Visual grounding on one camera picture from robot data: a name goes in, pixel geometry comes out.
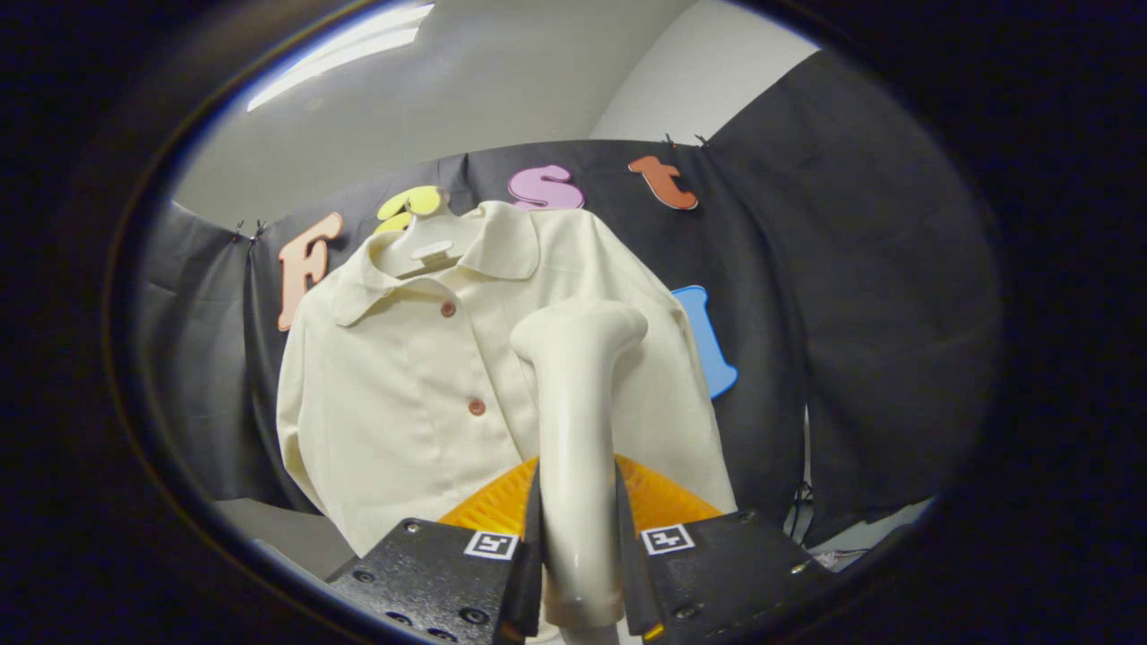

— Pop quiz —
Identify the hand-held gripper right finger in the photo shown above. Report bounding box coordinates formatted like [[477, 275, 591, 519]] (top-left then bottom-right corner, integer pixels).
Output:
[[614, 452, 834, 645]]

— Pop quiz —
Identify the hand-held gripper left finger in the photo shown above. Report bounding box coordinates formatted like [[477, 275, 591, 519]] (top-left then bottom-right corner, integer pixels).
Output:
[[324, 452, 543, 645]]

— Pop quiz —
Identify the cream button-up shirt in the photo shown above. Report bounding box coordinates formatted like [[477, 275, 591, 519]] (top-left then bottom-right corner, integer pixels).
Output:
[[276, 202, 737, 556]]

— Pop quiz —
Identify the white garment steamer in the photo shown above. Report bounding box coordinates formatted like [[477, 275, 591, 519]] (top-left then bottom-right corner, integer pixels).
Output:
[[511, 298, 649, 645]]

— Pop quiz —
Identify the white clothes hanger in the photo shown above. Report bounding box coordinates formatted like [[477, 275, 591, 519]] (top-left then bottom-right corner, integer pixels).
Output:
[[375, 193, 480, 277]]

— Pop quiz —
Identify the grey-topped white cabinet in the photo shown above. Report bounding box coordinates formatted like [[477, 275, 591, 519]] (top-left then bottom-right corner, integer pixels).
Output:
[[215, 497, 356, 579]]

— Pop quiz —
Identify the black backdrop cloth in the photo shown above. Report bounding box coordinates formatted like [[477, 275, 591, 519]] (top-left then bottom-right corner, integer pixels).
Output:
[[134, 49, 1005, 547]]

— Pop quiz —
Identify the ceiling light panel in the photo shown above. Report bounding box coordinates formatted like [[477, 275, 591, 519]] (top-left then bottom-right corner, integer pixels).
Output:
[[246, 3, 436, 113]]

